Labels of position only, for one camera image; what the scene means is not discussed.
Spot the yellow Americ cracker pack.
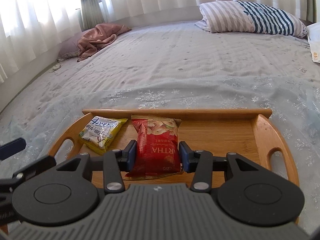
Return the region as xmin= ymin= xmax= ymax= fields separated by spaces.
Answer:
xmin=79 ymin=116 xmax=128 ymax=155

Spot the red pillow snack bag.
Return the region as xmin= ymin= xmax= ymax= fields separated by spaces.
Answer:
xmin=125 ymin=115 xmax=182 ymax=180

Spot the wooden serving tray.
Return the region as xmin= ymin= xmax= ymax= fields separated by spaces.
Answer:
xmin=48 ymin=108 xmax=300 ymax=224

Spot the small trinket on bed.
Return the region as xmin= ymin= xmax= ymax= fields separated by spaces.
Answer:
xmin=49 ymin=64 xmax=61 ymax=73

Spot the light blue lace bedspread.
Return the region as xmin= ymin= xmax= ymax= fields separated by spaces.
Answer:
xmin=1 ymin=22 xmax=319 ymax=233

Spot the purple pillow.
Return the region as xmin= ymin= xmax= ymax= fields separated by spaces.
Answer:
xmin=57 ymin=30 xmax=88 ymax=61

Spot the pink crumpled blanket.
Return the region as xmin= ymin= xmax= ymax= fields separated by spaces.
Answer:
xmin=78 ymin=23 xmax=131 ymax=62

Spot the white sheer curtain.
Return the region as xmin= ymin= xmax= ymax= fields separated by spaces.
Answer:
xmin=1 ymin=0 xmax=308 ymax=82

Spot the green drape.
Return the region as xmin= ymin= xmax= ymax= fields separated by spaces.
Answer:
xmin=80 ymin=0 xmax=104 ymax=30

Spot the striped pillow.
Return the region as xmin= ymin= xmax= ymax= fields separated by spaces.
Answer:
xmin=195 ymin=1 xmax=308 ymax=38

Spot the white plastic bag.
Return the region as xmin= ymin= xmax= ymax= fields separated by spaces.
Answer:
xmin=307 ymin=22 xmax=320 ymax=63

